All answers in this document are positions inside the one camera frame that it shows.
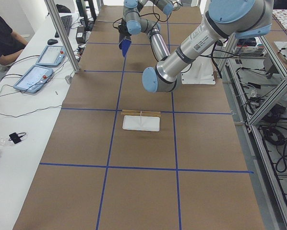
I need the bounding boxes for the black monitor stand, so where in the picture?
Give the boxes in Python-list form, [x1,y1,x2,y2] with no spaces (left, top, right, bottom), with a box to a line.
[75,0,97,31]

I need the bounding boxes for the blue grey towel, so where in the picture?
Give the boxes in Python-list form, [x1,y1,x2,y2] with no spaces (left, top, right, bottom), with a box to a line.
[119,33,132,57]

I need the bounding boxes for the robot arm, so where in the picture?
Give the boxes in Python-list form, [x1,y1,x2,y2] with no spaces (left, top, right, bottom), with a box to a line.
[115,0,169,61]
[142,0,274,92]

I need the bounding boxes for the teach pendant tablet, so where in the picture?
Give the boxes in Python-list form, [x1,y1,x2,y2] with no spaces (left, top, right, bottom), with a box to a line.
[13,65,54,93]
[36,45,65,67]

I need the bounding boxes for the clear plastic bag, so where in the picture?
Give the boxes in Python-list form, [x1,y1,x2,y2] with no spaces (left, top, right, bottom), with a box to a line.
[0,136,14,148]

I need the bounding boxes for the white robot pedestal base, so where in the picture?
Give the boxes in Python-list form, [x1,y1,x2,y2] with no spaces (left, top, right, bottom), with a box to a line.
[181,57,215,85]

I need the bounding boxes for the aluminium frame post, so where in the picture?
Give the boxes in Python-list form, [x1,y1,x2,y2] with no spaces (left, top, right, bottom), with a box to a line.
[44,0,80,73]

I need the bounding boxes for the black power adapter box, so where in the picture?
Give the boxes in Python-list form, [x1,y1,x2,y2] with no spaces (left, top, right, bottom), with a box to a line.
[75,26,86,44]

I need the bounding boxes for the black computer mouse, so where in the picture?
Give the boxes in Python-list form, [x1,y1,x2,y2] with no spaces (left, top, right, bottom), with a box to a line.
[47,39,58,45]

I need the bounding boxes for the near teach pendant tablet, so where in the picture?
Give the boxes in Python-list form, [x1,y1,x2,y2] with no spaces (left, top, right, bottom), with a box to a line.
[13,65,54,93]

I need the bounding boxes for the person in black shirt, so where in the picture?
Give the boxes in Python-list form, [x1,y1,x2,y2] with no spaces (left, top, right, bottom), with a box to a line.
[0,16,28,66]

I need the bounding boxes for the small black device with cable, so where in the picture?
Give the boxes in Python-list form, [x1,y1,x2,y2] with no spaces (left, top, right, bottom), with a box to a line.
[9,132,27,144]

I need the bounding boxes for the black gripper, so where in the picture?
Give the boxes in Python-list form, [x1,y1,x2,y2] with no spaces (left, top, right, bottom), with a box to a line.
[118,20,128,35]

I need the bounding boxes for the black keyboard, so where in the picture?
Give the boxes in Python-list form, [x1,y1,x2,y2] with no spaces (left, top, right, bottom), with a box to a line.
[60,15,72,36]

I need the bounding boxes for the aluminium frame rack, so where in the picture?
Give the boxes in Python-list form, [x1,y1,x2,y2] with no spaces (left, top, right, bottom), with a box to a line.
[215,9,287,230]

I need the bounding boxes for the far teach pendant tablet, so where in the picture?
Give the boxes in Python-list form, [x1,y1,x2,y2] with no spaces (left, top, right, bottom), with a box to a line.
[36,45,65,67]

